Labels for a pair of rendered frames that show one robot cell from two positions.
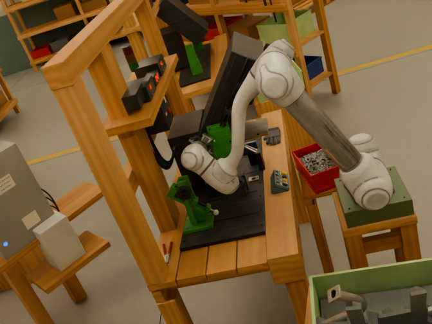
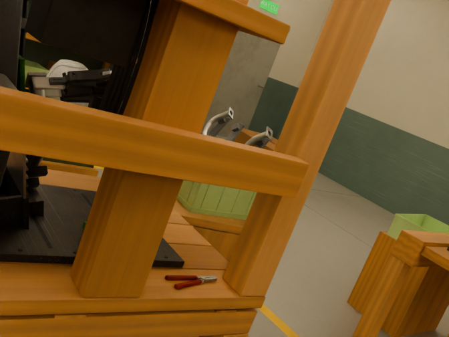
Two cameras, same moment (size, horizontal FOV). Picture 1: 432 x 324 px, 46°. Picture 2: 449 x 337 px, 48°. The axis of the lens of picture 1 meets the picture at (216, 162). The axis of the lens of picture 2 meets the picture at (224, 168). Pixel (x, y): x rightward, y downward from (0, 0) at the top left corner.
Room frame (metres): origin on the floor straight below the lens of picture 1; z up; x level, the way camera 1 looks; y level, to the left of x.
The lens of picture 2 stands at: (2.99, 1.08, 1.45)
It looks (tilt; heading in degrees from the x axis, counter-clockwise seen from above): 12 degrees down; 218
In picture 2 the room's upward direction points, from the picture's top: 21 degrees clockwise
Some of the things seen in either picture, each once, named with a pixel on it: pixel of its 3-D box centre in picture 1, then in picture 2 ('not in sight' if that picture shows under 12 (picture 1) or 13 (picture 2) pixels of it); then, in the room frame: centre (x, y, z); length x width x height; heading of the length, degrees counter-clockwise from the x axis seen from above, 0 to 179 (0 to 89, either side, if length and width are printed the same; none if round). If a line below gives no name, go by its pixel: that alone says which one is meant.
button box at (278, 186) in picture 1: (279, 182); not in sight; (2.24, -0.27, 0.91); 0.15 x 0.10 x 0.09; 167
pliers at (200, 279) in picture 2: (167, 252); (194, 279); (2.02, 0.37, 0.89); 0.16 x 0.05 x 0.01; 175
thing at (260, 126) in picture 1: (233, 134); not in sight; (2.55, -0.14, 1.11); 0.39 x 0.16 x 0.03; 77
